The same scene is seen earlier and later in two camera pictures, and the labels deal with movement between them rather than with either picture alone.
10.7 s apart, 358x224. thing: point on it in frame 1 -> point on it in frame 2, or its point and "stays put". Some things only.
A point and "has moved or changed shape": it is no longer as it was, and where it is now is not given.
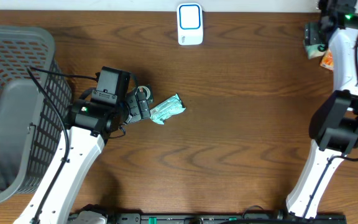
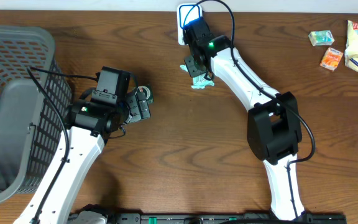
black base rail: [220, 218] stays put
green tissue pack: [314, 50] has moved or changed shape
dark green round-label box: [148, 89] stays put
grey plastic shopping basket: [25, 95] stays put
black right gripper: [312, 32] -> [192, 71]
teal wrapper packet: [168, 108] -> [199, 82]
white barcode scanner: [190, 23] stays put
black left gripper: [138, 102] stays put
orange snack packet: [327, 60] stays put
